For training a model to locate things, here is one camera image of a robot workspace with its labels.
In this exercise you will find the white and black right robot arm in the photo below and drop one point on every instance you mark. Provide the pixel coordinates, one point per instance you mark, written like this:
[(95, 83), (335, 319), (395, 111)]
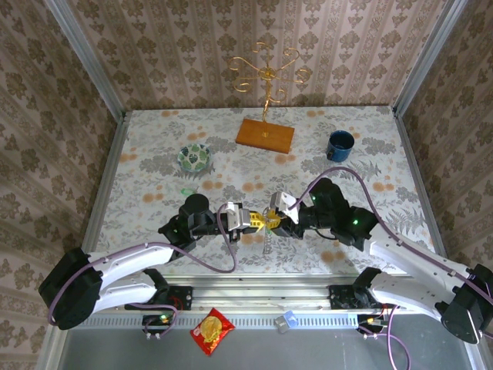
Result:
[(408, 262)]

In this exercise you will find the aluminium mounting rail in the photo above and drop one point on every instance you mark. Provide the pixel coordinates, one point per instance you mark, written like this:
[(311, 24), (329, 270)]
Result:
[(254, 294)]

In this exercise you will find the red snack packet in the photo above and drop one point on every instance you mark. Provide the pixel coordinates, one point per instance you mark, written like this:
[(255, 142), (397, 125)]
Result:
[(212, 329)]

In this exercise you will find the small grey blue packet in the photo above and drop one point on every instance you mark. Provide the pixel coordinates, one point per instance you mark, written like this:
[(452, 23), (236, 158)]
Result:
[(285, 321)]

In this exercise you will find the dark blue mug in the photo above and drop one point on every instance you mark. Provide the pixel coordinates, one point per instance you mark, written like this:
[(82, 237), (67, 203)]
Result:
[(341, 146)]

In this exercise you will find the gold jewelry stand wooden base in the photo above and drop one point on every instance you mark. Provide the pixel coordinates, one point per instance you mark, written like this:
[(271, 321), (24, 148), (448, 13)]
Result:
[(265, 135)]

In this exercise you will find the small black controller board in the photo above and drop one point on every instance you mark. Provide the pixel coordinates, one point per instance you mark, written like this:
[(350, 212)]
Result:
[(369, 320), (159, 319)]

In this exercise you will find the green leaf pattern bowl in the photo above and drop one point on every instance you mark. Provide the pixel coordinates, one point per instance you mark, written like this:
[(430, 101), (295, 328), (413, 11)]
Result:
[(194, 157)]

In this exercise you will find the aluminium frame post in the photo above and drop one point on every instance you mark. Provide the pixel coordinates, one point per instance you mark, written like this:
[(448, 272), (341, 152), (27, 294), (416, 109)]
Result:
[(88, 61), (427, 58)]

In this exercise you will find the aluminium table side rail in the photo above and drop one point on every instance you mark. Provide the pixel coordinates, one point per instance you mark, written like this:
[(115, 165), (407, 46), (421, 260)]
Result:
[(414, 162), (111, 162)]

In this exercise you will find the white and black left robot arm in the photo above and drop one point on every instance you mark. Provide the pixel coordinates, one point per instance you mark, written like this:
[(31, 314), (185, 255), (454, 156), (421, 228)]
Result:
[(131, 256)]

